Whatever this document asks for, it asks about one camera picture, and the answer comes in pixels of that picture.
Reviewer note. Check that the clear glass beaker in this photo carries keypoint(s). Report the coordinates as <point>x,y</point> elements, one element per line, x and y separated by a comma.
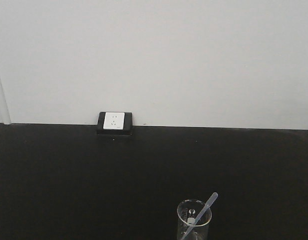
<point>193,220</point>

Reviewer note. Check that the clear plastic pipette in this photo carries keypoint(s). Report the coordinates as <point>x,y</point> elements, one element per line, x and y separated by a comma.
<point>203,212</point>

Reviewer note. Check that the white socket in black box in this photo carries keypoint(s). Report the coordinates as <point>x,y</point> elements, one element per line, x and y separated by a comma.
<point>115,123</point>

